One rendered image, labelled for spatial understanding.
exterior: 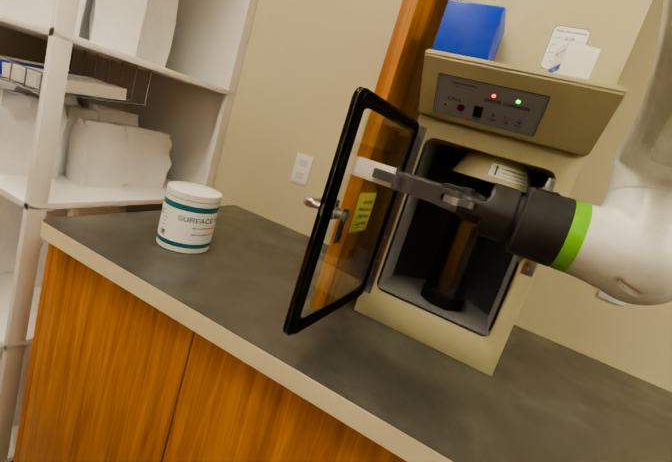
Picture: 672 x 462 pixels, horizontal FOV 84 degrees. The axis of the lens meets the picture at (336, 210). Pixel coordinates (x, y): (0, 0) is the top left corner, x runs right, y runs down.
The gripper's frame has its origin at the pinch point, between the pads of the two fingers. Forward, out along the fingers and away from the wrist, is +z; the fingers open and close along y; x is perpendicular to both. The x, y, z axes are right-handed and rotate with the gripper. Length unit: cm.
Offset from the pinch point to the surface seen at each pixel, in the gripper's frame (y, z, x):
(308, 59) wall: -69, 59, -27
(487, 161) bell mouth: -29.2, -13.4, -7.6
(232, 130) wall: -69, 84, 6
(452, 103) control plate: -20.8, -4.1, -15.9
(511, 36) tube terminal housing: -26.1, -9.6, -31.3
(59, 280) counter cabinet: 1, 66, 47
